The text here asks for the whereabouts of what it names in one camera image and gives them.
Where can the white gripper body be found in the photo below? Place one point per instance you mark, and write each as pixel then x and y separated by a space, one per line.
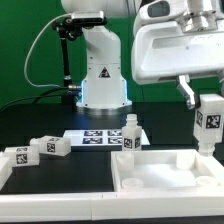
pixel 178 37

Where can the white square table top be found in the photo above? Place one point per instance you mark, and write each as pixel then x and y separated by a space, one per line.
pixel 164 169

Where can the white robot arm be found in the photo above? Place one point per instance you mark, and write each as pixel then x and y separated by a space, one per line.
pixel 103 87

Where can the white sheet with markers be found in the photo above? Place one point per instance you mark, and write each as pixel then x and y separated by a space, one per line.
pixel 94 137

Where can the white U-shaped obstacle fence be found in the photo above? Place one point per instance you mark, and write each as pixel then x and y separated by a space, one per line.
pixel 200 201

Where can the black camera on stand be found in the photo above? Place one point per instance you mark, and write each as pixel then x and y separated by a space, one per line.
pixel 69 30

